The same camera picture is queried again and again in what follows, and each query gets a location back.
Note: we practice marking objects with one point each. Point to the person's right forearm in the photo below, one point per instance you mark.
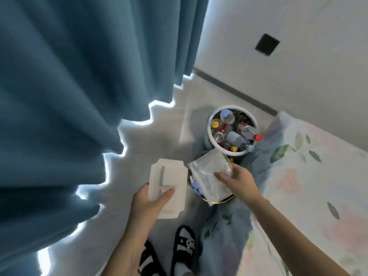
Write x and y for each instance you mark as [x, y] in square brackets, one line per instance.
[290, 244]

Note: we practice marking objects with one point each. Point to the blue scraps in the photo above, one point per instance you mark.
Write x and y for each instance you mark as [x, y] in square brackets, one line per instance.
[197, 188]

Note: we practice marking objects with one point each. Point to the person's left thumb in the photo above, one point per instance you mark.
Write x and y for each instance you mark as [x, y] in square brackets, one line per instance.
[166, 196]

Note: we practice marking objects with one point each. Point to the black wall socket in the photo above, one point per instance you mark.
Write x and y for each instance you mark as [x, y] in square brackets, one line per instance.
[267, 44]

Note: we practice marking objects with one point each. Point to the person's right hand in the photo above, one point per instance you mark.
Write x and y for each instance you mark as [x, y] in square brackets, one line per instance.
[243, 182]

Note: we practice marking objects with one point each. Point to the floral bedsheet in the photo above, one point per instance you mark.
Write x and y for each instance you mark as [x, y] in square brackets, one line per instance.
[316, 183]

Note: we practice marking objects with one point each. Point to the clear plastic bag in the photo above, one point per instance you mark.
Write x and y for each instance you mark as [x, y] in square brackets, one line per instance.
[205, 175]

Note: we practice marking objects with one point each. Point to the grey baseboard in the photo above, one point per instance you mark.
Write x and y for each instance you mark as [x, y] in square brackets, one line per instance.
[233, 92]

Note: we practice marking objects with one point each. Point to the person's left hand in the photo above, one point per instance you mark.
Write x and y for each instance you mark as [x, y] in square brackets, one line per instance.
[143, 208]

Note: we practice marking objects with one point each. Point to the person's right thumb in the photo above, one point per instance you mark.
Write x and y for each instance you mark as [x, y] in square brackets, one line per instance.
[222, 177]

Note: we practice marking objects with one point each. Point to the black and white sandal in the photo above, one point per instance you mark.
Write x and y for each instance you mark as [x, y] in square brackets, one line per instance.
[184, 244]
[149, 260]

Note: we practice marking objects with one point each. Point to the blue curtain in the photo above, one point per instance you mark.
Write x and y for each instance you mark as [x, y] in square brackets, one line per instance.
[72, 83]

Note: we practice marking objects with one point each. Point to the person's left forearm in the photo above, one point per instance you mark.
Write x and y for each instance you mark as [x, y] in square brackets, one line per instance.
[126, 252]

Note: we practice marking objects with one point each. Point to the dark bin with yellow rim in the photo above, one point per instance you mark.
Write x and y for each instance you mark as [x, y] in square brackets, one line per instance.
[222, 199]

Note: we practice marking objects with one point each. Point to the pile of plastic bottles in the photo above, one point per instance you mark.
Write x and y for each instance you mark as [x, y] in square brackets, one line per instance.
[237, 136]

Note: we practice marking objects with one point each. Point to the white round waste bin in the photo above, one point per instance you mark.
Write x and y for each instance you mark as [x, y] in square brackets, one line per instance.
[209, 140]

